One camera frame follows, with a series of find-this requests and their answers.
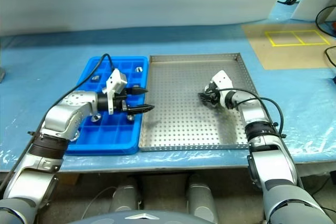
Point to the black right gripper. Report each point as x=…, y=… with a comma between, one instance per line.
x=214, y=95

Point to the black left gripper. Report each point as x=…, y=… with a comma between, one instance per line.
x=119, y=102

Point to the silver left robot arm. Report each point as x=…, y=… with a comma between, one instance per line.
x=65, y=113

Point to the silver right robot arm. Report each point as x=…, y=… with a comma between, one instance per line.
x=273, y=161

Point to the blue compartment tray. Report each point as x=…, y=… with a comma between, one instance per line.
x=105, y=132

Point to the perforated metal tray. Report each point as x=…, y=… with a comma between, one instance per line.
x=183, y=119

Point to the blue plastic table cover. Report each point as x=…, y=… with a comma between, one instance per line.
x=183, y=45

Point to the brown cardboard mat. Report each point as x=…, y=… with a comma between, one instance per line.
x=288, y=56

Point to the grey rounded cylinder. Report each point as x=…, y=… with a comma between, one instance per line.
x=127, y=197
x=200, y=197

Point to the large white backdrop board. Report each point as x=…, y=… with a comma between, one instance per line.
x=131, y=1

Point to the yellow tape grid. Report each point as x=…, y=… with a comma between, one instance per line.
x=296, y=43

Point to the grey robot torso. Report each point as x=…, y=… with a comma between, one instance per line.
x=105, y=220

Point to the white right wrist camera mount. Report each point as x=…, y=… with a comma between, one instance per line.
x=223, y=79

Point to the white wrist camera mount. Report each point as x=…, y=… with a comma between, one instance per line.
x=115, y=79
x=223, y=79

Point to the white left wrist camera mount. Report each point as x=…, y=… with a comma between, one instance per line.
x=115, y=79

